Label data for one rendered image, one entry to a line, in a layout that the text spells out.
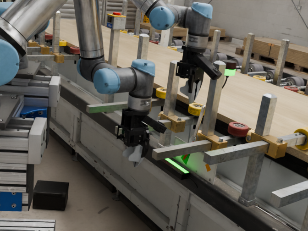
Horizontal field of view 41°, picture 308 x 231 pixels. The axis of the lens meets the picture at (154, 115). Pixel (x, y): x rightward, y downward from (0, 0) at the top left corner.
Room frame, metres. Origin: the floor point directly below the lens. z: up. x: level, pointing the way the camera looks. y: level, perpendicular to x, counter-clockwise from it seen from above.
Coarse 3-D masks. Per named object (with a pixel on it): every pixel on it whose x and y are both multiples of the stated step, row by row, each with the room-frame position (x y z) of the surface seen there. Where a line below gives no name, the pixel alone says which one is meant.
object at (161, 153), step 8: (232, 136) 1.54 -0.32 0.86; (184, 144) 1.39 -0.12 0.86; (192, 144) 1.40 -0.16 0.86; (200, 144) 1.41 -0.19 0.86; (208, 144) 1.43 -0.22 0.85; (232, 144) 1.52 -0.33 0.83; (152, 152) 1.31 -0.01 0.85; (160, 152) 1.29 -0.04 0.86; (168, 152) 1.31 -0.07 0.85; (176, 152) 1.34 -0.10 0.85; (184, 152) 1.36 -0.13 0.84; (192, 152) 1.39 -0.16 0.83
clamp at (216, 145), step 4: (200, 132) 1.51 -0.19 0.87; (200, 136) 1.50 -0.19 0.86; (204, 136) 1.48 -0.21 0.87; (208, 136) 1.48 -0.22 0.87; (212, 136) 1.48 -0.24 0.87; (216, 136) 1.49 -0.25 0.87; (200, 140) 1.49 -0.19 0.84; (208, 140) 1.46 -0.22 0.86; (212, 140) 1.44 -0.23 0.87; (216, 140) 1.45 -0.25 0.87; (224, 140) 1.46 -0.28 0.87; (212, 144) 1.44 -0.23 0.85; (216, 144) 1.42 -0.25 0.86; (220, 144) 1.42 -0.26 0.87; (224, 144) 1.44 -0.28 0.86; (212, 148) 1.44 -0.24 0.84; (216, 148) 1.42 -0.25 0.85; (220, 148) 1.43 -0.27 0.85
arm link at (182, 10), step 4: (168, 4) 1.51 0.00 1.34; (176, 8) 1.45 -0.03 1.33; (180, 8) 1.48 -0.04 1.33; (184, 8) 1.48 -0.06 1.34; (180, 12) 1.46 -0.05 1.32; (184, 12) 1.46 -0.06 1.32; (180, 16) 1.45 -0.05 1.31; (184, 16) 1.46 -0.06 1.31; (180, 20) 1.46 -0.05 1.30; (184, 20) 1.46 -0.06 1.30; (176, 24) 1.44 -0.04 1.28; (180, 24) 1.47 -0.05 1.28; (184, 24) 1.46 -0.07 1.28
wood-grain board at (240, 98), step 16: (48, 32) 3.25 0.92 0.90; (64, 32) 3.35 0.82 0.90; (128, 48) 2.99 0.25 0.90; (160, 48) 3.17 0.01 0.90; (128, 64) 2.45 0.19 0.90; (160, 64) 2.57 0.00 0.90; (160, 80) 2.15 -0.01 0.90; (208, 80) 2.29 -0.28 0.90; (224, 80) 2.34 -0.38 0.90; (240, 80) 2.40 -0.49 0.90; (256, 80) 2.45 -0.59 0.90; (224, 96) 1.99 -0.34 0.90; (240, 96) 2.02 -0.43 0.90; (256, 96) 2.07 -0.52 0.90; (288, 96) 2.15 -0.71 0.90; (304, 96) 2.20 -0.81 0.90; (224, 112) 1.72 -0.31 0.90; (240, 112) 1.75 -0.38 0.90; (256, 112) 1.78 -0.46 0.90; (288, 112) 1.84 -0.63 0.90; (304, 112) 1.88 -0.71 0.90; (272, 128) 1.58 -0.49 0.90; (288, 128) 1.61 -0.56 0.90; (304, 160) 1.35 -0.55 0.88
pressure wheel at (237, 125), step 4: (232, 124) 1.55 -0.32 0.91; (236, 124) 1.57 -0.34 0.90; (240, 124) 1.55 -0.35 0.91; (244, 124) 1.57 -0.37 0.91; (228, 128) 1.55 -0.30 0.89; (232, 128) 1.52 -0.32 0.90; (236, 128) 1.51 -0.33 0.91; (240, 128) 1.51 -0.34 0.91; (244, 128) 1.52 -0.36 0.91; (248, 128) 1.54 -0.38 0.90; (232, 132) 1.52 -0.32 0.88; (236, 132) 1.51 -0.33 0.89; (240, 132) 1.51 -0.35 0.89; (244, 132) 1.52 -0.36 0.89; (236, 136) 1.54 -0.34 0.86; (240, 136) 1.51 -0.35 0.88; (244, 136) 1.52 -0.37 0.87
